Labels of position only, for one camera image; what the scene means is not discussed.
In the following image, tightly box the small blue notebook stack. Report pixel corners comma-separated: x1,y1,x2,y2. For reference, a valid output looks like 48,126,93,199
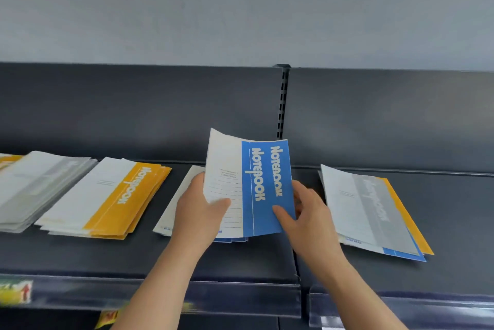
203,128,297,239
153,165,250,244

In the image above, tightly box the small grey notebook stack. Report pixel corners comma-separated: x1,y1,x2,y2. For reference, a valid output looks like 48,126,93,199
0,150,98,234

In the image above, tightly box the yellow white price tag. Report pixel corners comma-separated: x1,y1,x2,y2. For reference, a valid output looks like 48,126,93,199
0,279,34,307

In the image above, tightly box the yellow blue snack packet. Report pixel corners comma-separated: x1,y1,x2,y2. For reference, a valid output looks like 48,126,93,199
94,302,193,329

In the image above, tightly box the dark grey back panel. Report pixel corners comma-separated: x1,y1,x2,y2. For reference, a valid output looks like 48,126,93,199
0,63,285,164
287,68,494,176

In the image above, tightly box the pile of white notebooks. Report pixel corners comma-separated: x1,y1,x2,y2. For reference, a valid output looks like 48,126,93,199
318,163,435,263

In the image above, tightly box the person's left forearm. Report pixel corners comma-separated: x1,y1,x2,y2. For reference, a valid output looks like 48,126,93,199
112,240,211,330

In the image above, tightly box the small orange notebook stack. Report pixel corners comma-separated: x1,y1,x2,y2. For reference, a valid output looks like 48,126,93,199
0,153,25,172
34,157,172,240

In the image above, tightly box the person's right hand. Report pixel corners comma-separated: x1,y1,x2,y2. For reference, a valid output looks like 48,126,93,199
272,180,344,272

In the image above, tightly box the slotted dark metal upright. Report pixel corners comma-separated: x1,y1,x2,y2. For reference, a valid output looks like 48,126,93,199
273,64,292,141

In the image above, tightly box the clear plastic price rail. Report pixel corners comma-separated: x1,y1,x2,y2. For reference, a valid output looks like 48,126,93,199
308,291,494,330
0,273,303,319

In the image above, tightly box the person's left hand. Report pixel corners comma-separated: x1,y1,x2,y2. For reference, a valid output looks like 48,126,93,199
169,171,232,253

